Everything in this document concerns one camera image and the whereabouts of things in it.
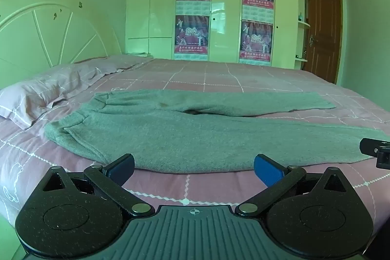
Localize white corner shelf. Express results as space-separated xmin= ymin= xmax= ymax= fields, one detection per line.
xmin=296 ymin=0 xmax=312 ymax=62

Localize white curved headboard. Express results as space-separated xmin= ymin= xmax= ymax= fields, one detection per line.
xmin=0 ymin=0 xmax=123 ymax=90

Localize pink pillow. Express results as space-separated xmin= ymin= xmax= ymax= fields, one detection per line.
xmin=0 ymin=63 xmax=108 ymax=129

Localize brown wooden door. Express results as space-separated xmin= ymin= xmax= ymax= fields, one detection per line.
xmin=304 ymin=0 xmax=343 ymax=85

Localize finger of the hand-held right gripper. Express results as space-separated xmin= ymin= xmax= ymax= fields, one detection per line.
xmin=359 ymin=137 xmax=390 ymax=170

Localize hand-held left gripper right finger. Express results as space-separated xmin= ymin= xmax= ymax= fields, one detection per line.
xmin=234 ymin=153 xmax=351 ymax=218

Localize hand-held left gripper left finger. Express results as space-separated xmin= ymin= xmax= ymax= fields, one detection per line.
xmin=38 ymin=153 xmax=156 ymax=218

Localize bed with pink checked sheet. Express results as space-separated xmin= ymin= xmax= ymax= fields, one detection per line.
xmin=0 ymin=54 xmax=390 ymax=233

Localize grey-green pants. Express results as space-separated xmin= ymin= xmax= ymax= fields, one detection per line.
xmin=45 ymin=89 xmax=390 ymax=173

